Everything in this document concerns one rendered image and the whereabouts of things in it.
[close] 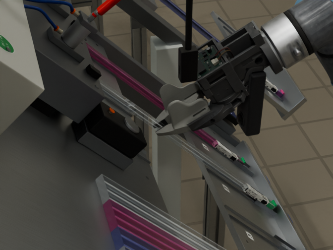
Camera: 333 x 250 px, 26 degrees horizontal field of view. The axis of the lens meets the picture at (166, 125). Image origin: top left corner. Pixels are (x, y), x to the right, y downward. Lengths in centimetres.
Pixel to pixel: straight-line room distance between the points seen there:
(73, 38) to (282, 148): 182
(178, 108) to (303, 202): 138
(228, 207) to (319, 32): 30
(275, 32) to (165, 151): 71
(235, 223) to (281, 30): 29
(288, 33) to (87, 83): 35
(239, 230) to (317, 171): 145
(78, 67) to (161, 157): 89
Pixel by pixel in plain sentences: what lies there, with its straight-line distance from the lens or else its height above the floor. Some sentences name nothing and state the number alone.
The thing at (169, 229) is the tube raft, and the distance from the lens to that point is 85.
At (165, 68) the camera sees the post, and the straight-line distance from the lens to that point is 157.
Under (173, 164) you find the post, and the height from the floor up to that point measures 50.
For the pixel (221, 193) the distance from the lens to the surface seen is 115.
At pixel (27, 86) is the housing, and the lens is 66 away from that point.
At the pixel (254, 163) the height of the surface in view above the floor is 73.
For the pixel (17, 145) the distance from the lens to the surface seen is 74.
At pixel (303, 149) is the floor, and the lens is 261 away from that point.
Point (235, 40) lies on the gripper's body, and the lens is 106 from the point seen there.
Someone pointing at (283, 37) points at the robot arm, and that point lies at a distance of 106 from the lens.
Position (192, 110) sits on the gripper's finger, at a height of 99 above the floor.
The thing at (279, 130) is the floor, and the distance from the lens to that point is 268.
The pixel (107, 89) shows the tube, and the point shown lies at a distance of 104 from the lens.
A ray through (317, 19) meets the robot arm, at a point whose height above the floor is 112.
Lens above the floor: 163
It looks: 38 degrees down
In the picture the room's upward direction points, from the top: straight up
